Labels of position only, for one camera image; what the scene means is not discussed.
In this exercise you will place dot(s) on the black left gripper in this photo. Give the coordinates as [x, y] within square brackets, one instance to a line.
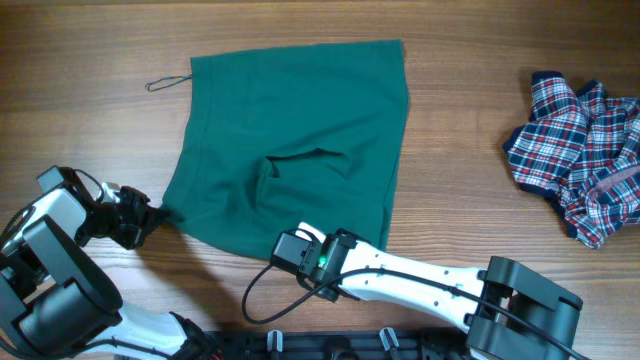
[149, 218]

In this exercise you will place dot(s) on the dark green cloth garment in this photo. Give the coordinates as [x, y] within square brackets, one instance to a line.
[281, 136]

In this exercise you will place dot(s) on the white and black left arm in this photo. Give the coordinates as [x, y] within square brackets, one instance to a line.
[57, 303]

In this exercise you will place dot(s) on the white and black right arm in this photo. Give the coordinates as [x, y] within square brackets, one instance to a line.
[506, 310]

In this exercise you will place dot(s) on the plaid red blue shirt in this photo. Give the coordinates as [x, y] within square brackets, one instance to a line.
[579, 150]

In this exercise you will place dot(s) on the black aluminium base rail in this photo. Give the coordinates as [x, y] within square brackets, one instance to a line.
[387, 343]

